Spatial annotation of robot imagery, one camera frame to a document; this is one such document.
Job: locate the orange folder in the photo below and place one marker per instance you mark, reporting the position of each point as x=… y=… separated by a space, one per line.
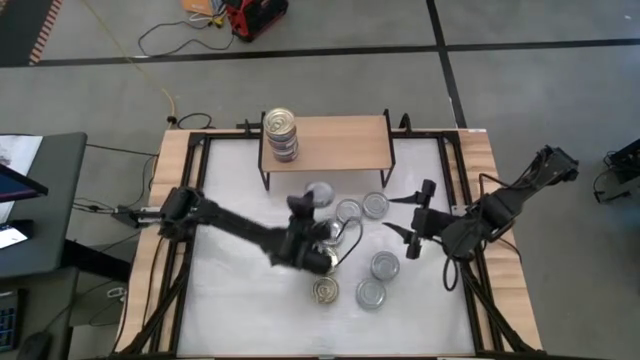
x=197 y=6

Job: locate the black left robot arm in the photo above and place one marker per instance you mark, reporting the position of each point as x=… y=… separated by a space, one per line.
x=225 y=225

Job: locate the dark flat monitor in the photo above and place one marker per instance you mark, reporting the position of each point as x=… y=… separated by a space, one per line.
x=20 y=187

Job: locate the white carabiner clip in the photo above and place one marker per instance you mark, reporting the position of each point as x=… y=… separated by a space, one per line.
x=116 y=292

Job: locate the white paper sheet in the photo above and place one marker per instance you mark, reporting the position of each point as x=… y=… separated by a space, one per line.
x=22 y=150

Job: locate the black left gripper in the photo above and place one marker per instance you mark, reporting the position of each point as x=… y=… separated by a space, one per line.
x=302 y=247

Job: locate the black desk base bar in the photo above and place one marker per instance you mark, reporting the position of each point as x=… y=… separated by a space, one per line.
x=95 y=260

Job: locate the wooden shelf black metal legs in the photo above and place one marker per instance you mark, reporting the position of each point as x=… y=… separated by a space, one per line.
x=340 y=145

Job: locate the black mat orange striped edge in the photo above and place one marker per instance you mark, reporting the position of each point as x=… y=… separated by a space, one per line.
x=20 y=30

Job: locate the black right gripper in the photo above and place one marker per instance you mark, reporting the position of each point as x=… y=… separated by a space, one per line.
x=432 y=224

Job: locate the black keyboard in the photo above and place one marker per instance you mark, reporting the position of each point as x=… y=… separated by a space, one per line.
x=10 y=320

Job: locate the red black equipment case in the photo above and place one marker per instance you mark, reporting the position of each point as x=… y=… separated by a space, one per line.
x=255 y=17

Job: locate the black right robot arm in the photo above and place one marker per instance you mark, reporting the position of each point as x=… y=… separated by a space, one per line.
x=500 y=212

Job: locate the black computer mouse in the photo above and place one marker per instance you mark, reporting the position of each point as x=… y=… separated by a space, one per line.
x=35 y=346

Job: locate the dark grey side desk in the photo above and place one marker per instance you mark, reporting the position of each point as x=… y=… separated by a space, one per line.
x=50 y=310

